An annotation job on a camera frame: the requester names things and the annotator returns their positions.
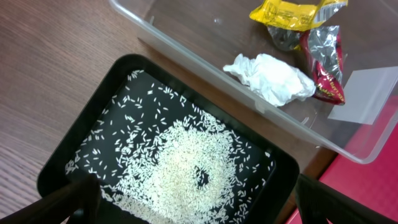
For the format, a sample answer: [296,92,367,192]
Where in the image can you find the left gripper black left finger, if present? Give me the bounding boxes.
[1,174,101,224]

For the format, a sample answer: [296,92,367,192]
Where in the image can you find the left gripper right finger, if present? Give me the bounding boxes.
[295,174,395,224]

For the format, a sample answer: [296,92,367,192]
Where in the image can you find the white rice grains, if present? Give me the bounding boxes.
[65,70,276,223]

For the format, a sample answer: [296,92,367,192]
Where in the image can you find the red silver foil wrapper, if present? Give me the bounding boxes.
[300,26,346,105]

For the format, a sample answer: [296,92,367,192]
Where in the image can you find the yellow foil wrapper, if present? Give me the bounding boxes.
[248,0,349,52]

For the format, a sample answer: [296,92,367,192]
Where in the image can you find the black waste tray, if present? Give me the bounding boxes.
[37,54,299,223]

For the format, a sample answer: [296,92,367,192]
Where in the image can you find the clear plastic waste bin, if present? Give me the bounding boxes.
[110,0,397,164]

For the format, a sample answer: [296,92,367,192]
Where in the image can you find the red serving tray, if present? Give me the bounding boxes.
[284,93,398,224]

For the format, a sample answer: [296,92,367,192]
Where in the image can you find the crumpled white tissue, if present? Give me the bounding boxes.
[223,54,316,107]

